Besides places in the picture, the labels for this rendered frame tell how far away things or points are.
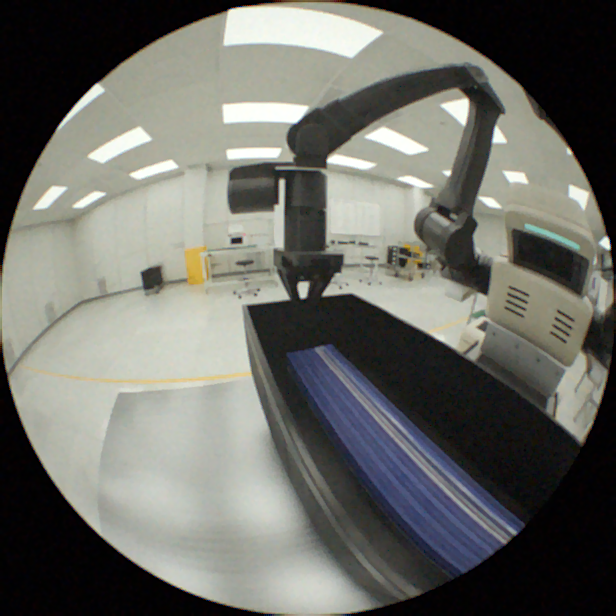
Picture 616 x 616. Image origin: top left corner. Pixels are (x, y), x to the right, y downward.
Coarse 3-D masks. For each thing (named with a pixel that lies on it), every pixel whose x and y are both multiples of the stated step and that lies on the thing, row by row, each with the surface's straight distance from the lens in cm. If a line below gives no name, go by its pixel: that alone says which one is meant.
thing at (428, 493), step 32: (320, 352) 29; (320, 384) 23; (352, 384) 24; (320, 416) 22; (352, 416) 20; (384, 416) 21; (352, 448) 18; (384, 448) 19; (416, 448) 20; (384, 480) 18; (416, 480) 18; (448, 480) 20; (384, 512) 19; (416, 512) 18; (448, 512) 19; (480, 512) 21; (416, 544) 20; (448, 544) 19; (480, 544) 21; (448, 576) 23
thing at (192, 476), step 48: (240, 384) 41; (144, 432) 40; (192, 432) 36; (240, 432) 33; (144, 480) 35; (192, 480) 31; (240, 480) 29; (288, 480) 28; (144, 528) 34; (192, 528) 30; (240, 528) 28; (288, 528) 27; (192, 576) 32; (240, 576) 29; (288, 576) 28; (336, 576) 28
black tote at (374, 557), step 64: (256, 320) 28; (320, 320) 31; (384, 320) 27; (256, 384) 25; (384, 384) 30; (448, 384) 23; (320, 448) 22; (448, 448) 26; (512, 448) 24; (576, 448) 25; (320, 512) 12; (512, 512) 29; (384, 576) 10
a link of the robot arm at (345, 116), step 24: (408, 72) 35; (432, 72) 39; (456, 72) 44; (480, 72) 48; (360, 96) 29; (384, 96) 30; (408, 96) 32; (312, 120) 25; (336, 120) 26; (360, 120) 27; (288, 144) 24; (336, 144) 25
